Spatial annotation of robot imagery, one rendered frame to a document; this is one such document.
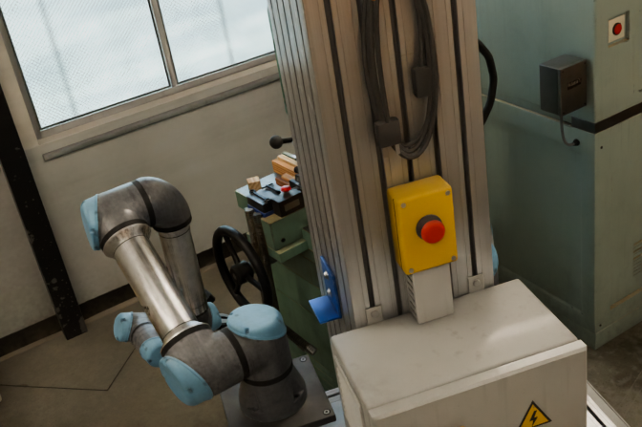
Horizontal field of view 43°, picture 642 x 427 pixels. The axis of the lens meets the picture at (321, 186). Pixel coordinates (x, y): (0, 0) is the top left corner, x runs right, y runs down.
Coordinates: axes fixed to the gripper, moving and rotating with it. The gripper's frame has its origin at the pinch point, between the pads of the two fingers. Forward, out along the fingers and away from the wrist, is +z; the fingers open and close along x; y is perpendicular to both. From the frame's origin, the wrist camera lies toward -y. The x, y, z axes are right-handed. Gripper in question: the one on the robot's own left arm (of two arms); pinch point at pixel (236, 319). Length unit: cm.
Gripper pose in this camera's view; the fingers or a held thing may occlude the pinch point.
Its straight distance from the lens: 234.3
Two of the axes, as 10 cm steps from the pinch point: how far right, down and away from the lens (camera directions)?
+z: 7.9, 1.0, 6.1
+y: -2.7, 9.4, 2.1
